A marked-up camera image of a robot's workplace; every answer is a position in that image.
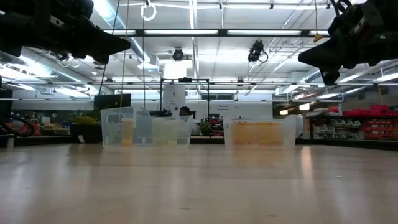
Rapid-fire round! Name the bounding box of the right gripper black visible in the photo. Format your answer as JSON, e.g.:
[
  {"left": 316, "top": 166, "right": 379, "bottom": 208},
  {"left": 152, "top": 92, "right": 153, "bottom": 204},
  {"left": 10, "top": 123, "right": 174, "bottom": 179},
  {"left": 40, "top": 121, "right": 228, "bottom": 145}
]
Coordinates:
[{"left": 297, "top": 0, "right": 398, "bottom": 86}]

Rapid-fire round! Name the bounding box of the white pillar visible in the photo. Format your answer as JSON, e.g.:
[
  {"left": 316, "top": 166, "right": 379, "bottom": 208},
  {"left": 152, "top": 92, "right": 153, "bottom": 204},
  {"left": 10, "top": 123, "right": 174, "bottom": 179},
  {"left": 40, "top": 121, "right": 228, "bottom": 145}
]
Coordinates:
[{"left": 162, "top": 62, "right": 187, "bottom": 118}]

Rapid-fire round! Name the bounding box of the round black ceiling camera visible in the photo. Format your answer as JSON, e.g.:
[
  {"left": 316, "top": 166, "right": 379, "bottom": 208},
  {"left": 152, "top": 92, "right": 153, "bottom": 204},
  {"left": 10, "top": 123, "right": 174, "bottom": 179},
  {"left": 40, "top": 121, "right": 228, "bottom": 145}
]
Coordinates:
[{"left": 172, "top": 47, "right": 185, "bottom": 62}]

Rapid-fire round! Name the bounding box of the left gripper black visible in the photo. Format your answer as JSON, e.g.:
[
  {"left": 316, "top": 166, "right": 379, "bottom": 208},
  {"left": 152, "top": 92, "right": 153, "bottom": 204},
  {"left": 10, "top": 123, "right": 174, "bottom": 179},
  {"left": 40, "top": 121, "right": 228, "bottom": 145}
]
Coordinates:
[{"left": 0, "top": 0, "right": 131, "bottom": 65}]

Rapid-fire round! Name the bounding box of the black stand frame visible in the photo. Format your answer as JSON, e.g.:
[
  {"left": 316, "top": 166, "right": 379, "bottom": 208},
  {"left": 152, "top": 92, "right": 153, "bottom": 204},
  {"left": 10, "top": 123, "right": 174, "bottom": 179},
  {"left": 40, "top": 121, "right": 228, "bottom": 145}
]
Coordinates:
[{"left": 160, "top": 77, "right": 211, "bottom": 121}]

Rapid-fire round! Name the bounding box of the yellow hanging plug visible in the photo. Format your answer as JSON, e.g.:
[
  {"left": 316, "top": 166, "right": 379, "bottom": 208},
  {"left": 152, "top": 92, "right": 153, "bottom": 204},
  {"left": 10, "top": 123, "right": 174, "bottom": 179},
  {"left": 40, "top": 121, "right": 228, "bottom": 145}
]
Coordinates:
[{"left": 312, "top": 0, "right": 323, "bottom": 44}]

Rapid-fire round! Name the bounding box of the small potted plant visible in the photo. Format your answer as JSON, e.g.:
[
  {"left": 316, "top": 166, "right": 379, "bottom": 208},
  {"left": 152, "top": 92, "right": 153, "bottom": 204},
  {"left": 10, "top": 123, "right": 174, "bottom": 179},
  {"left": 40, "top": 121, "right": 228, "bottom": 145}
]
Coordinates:
[{"left": 198, "top": 118, "right": 214, "bottom": 137}]

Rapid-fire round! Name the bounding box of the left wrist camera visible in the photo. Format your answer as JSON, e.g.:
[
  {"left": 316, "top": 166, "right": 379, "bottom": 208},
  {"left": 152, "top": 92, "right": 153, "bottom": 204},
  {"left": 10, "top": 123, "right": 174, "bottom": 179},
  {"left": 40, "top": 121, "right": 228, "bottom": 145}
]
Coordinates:
[{"left": 70, "top": 0, "right": 95, "bottom": 20}]

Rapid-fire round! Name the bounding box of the small orange pill bottle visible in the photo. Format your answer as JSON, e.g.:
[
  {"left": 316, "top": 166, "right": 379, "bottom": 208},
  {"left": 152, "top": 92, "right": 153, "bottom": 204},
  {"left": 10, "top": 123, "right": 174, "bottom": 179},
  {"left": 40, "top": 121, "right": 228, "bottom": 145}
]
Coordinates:
[{"left": 121, "top": 118, "right": 134, "bottom": 147}]

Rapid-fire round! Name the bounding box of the black monitor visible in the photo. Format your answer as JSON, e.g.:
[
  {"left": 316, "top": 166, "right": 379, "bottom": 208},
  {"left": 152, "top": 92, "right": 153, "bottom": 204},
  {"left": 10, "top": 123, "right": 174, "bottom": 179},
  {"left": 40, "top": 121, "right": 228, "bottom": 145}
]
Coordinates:
[{"left": 93, "top": 93, "right": 132, "bottom": 110}]

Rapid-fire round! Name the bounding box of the leafy green plant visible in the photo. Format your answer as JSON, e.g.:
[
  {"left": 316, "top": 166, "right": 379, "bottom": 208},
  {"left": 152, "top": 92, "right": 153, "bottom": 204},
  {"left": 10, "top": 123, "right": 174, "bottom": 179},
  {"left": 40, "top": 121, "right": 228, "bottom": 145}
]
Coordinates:
[{"left": 70, "top": 107, "right": 102, "bottom": 126}]

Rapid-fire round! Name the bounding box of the large orange pill bottle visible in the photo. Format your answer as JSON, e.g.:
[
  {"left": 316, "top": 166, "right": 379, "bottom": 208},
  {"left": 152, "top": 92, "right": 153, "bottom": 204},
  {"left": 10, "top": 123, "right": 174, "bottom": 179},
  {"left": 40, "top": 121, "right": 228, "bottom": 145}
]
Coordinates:
[
  {"left": 231, "top": 121, "right": 257, "bottom": 146},
  {"left": 257, "top": 121, "right": 284, "bottom": 146}
]

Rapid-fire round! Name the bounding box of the clear plastic bin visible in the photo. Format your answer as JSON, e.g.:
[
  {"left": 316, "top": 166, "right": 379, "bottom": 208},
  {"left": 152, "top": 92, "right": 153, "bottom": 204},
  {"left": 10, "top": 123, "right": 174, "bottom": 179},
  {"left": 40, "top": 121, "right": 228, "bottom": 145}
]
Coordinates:
[
  {"left": 100, "top": 106, "right": 193, "bottom": 148},
  {"left": 222, "top": 115, "right": 298, "bottom": 148}
]

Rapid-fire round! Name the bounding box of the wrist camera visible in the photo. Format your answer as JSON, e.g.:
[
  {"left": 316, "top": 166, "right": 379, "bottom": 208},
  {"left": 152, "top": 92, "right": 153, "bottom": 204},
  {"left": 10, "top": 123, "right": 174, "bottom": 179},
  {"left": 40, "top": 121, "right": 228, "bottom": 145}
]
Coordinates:
[
  {"left": 328, "top": 4, "right": 358, "bottom": 35},
  {"left": 70, "top": 0, "right": 95, "bottom": 20}
]

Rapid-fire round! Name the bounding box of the black planter box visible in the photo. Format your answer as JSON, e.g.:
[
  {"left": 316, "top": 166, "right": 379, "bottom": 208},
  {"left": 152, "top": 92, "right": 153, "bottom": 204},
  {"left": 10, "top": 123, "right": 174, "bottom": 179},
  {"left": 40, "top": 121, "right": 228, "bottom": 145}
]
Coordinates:
[{"left": 70, "top": 124, "right": 103, "bottom": 144}]

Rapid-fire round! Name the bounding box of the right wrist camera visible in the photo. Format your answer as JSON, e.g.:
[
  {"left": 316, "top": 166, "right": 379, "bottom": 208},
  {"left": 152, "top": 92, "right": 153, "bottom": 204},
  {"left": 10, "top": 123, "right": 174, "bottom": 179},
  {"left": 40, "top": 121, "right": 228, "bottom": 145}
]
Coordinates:
[{"left": 328, "top": 4, "right": 358, "bottom": 35}]

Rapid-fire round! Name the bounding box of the person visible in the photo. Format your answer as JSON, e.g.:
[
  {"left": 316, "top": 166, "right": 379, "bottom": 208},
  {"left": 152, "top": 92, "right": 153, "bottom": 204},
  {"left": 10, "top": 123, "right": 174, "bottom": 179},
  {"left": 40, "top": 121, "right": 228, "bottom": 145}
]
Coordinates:
[
  {"left": 178, "top": 106, "right": 200, "bottom": 131},
  {"left": 18, "top": 123, "right": 43, "bottom": 137}
]

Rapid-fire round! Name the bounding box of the shelf with red bins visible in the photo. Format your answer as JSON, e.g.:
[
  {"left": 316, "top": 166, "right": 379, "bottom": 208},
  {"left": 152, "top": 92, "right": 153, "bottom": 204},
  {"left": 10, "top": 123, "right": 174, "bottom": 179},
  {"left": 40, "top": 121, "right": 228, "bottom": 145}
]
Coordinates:
[{"left": 306, "top": 104, "right": 398, "bottom": 141}]

